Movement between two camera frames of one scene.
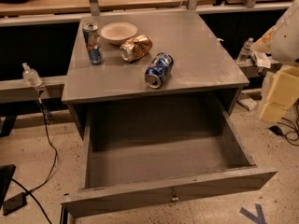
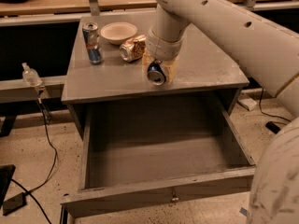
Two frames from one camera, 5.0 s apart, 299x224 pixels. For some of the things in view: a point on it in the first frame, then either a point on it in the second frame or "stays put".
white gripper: [287, 39] to [163, 49]
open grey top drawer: [147, 157] stays put
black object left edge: [7, 173] stays put
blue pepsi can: [158, 69] stays put
